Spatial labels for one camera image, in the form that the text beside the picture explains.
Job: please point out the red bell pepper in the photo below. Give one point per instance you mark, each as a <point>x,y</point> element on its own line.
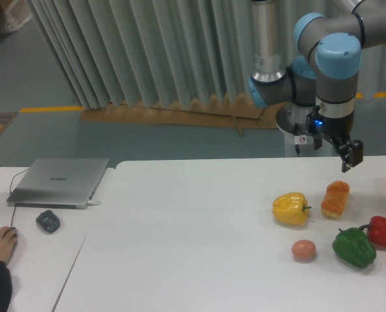
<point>376,230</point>

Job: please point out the brown egg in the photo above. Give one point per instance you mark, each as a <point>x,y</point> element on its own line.
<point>303,250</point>

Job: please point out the black computer mouse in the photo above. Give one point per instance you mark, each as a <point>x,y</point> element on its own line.
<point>12,239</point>

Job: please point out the orange bread loaf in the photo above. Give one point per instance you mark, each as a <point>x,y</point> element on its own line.
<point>335,200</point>

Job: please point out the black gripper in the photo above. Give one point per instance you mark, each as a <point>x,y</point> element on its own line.
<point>336,131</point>

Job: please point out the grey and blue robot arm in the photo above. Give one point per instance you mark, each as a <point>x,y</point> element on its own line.
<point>321,83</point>

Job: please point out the green bell pepper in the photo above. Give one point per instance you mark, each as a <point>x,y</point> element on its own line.
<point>353,246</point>

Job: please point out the white laptop cable plug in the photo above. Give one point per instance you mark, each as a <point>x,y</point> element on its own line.
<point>93,203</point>

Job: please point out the clear plastic bag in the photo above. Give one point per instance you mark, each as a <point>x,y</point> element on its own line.
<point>14,14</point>

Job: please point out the silver closed laptop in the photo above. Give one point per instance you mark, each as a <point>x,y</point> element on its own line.
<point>59,183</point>

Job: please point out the yellow bell pepper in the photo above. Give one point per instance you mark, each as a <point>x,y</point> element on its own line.
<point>291,208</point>

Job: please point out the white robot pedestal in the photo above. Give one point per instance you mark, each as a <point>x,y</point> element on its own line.
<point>290,119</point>

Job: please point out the pale green pleated curtain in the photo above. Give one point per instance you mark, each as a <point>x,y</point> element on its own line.
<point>157,51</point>

